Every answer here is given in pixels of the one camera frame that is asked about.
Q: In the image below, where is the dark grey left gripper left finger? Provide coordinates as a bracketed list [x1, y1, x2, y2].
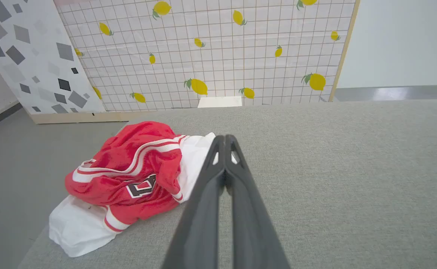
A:
[161, 135, 226, 269]

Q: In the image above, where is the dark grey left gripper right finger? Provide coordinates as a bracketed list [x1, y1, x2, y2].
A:
[225, 135, 291, 269]

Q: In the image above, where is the red and white basketball jersey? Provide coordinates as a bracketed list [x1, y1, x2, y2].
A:
[49, 121, 238, 258]

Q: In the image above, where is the white rectangular block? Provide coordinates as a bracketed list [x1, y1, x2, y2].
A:
[198, 96, 242, 108]

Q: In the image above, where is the lemon print grid panel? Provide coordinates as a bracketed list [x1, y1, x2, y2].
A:
[53, 0, 361, 112]

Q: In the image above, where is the grey terrazzo print panel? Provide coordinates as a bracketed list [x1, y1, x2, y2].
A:
[0, 0, 145, 125]

